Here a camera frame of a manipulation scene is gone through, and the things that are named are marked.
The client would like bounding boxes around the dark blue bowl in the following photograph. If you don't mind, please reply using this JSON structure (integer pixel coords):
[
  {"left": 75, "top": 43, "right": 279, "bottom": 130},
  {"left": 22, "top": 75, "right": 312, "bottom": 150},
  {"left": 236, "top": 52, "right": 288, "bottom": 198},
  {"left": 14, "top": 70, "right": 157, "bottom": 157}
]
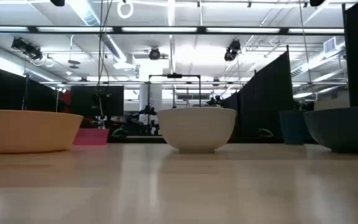
[{"left": 303, "top": 105, "right": 358, "bottom": 155}]

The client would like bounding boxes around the orange bowl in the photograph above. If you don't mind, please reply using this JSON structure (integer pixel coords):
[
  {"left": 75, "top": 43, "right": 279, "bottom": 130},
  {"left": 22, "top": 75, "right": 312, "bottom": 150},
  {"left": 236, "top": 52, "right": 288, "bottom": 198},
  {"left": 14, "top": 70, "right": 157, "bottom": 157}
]
[{"left": 0, "top": 109, "right": 84, "bottom": 154}]

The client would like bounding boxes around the small pink bowl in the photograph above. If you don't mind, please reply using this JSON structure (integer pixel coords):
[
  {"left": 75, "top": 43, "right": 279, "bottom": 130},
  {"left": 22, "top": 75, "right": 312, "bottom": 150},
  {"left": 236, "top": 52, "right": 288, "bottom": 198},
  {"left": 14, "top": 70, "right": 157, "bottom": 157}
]
[{"left": 72, "top": 128, "right": 110, "bottom": 146}]

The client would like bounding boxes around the white bowl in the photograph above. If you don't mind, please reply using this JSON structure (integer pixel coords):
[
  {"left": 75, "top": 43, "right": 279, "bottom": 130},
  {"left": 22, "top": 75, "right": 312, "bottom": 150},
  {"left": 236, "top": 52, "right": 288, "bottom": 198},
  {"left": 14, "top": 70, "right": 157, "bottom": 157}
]
[{"left": 157, "top": 107, "right": 238, "bottom": 154}]

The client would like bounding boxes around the white air vent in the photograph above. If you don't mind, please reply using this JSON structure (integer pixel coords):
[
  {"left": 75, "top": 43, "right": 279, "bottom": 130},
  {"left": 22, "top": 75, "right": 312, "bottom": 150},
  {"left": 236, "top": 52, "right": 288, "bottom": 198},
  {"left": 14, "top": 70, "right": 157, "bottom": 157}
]
[{"left": 323, "top": 36, "right": 338, "bottom": 53}]

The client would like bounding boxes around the black ceiling spotlight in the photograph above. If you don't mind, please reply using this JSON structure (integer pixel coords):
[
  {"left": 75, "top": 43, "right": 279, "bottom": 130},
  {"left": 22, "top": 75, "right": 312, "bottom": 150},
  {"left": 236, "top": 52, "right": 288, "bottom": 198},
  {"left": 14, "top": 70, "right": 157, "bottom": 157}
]
[
  {"left": 224, "top": 39, "right": 242, "bottom": 62},
  {"left": 11, "top": 37, "right": 44, "bottom": 62},
  {"left": 148, "top": 47, "right": 162, "bottom": 61}
]

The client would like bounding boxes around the black and red cart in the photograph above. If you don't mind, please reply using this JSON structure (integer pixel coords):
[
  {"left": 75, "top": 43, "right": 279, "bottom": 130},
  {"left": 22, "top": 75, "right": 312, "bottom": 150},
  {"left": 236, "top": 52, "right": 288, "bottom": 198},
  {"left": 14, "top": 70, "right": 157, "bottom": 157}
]
[{"left": 61, "top": 85, "right": 125, "bottom": 129}]

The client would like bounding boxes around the low black partition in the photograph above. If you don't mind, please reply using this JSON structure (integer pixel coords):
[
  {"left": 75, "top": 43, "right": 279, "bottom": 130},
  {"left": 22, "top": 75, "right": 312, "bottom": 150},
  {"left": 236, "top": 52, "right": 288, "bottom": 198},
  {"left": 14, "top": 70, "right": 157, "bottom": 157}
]
[{"left": 0, "top": 61, "right": 65, "bottom": 112}]

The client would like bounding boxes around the black partition with pole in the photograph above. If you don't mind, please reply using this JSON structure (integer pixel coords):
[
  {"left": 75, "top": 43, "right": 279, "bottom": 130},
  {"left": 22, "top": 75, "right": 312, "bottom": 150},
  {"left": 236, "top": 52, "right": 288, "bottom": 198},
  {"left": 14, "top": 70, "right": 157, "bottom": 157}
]
[{"left": 221, "top": 45, "right": 295, "bottom": 143}]

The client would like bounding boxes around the black bar with light strips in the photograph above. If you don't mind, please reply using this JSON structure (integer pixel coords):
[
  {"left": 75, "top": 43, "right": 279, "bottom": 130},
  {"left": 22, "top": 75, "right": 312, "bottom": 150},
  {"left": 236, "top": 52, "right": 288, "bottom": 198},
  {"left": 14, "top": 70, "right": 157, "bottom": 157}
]
[{"left": 0, "top": 25, "right": 345, "bottom": 35}]

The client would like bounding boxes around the blue cup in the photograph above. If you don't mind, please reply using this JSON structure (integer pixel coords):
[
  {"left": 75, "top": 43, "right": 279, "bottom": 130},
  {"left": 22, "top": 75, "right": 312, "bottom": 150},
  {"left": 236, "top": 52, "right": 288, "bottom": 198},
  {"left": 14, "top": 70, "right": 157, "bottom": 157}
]
[{"left": 279, "top": 110, "right": 308, "bottom": 145}]

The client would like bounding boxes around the white column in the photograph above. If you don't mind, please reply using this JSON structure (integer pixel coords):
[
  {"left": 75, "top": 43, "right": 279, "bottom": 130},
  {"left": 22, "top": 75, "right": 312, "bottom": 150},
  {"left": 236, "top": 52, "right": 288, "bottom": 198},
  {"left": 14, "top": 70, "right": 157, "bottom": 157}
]
[{"left": 139, "top": 83, "right": 163, "bottom": 125}]

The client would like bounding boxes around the distant black equipment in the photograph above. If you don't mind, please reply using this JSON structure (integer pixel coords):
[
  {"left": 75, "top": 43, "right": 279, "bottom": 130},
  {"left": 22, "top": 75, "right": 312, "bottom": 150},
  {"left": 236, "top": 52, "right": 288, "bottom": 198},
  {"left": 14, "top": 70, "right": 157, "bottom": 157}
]
[{"left": 124, "top": 105, "right": 162, "bottom": 136}]

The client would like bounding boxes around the black hanging cable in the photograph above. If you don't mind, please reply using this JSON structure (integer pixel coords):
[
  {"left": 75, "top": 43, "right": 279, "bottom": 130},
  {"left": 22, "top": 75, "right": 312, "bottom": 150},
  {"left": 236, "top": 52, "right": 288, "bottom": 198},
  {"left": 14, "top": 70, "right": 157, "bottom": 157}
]
[{"left": 95, "top": 0, "right": 114, "bottom": 129}]

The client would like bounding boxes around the silver ventilation duct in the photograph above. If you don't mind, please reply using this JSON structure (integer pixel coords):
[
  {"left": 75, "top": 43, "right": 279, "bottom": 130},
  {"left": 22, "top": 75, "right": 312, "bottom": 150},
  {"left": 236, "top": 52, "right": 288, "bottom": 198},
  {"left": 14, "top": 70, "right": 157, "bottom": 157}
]
[{"left": 67, "top": 0, "right": 136, "bottom": 71}]

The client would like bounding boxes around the white hanging ring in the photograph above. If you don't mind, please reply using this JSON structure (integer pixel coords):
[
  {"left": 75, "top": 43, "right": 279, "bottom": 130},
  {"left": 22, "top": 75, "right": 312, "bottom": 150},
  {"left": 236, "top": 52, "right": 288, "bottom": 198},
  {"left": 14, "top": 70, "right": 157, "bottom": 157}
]
[{"left": 117, "top": 0, "right": 134, "bottom": 19}]

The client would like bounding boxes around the black frame stand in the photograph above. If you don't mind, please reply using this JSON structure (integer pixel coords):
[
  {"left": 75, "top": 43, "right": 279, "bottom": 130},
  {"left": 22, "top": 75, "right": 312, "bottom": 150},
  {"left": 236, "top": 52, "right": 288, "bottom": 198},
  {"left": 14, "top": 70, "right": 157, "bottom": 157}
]
[{"left": 147, "top": 73, "right": 202, "bottom": 108}]

